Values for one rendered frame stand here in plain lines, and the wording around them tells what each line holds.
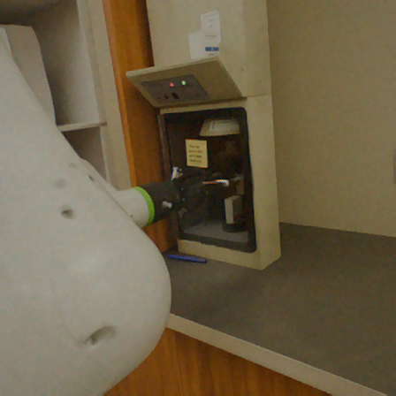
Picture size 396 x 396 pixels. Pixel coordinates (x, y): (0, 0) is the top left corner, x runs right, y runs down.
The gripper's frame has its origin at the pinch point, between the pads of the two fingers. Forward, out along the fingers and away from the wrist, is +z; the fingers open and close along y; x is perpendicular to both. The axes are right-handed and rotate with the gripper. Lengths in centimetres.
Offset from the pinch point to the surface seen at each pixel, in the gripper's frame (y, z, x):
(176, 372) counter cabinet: -45, -22, 0
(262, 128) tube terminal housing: 12.6, 9.7, -10.9
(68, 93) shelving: 33, 47, 134
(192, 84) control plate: 25.6, -2.6, 1.0
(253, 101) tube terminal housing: 19.9, 6.3, -10.9
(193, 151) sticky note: 7.6, 3.5, 8.6
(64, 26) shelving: 65, 47, 126
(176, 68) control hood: 29.6, -6.5, 2.3
